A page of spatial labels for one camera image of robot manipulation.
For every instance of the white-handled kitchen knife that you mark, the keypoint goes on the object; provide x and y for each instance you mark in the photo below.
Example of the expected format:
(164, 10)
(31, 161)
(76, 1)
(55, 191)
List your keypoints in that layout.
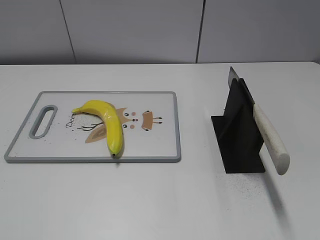
(274, 144)

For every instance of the black knife stand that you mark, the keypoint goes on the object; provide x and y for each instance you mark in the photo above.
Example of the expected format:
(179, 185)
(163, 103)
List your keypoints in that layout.
(238, 137)

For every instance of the yellow plastic banana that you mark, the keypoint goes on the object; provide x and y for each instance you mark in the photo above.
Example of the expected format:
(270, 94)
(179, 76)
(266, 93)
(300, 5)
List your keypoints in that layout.
(108, 114)

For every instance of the white grey-rimmed cutting board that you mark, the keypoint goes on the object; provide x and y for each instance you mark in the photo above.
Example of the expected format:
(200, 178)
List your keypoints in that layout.
(50, 133)

